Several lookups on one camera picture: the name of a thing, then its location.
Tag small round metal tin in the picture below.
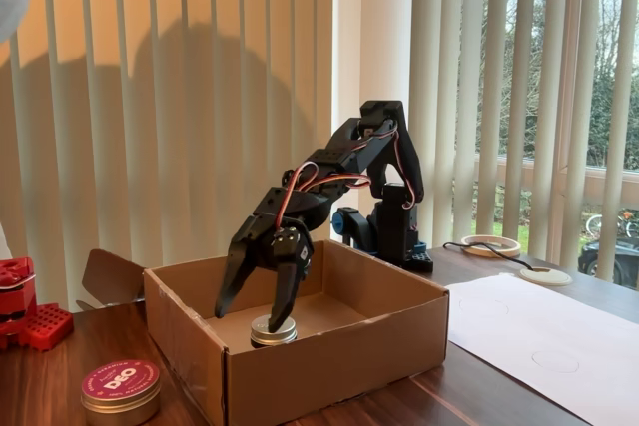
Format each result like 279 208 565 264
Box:
249 313 299 349

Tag red leader arm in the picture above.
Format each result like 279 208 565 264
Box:
0 256 39 350

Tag open cardboard box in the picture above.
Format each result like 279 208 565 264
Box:
74 238 450 426

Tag blue black table clamp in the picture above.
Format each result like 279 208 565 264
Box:
331 206 386 260

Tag cream vertical window blind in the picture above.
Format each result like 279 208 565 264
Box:
0 0 334 300
408 0 639 292

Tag red round lid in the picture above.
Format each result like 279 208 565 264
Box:
80 358 163 426

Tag masking tape roll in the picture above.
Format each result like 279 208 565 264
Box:
459 234 522 259

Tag red plastic basket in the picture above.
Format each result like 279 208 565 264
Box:
24 301 75 353

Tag white paper sheet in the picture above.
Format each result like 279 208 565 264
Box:
443 272 639 426

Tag dark parked car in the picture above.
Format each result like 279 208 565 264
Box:
577 238 639 291

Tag thin black cable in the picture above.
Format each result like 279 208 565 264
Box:
442 241 540 275

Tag white round cable grommet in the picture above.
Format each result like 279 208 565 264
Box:
518 266 574 288

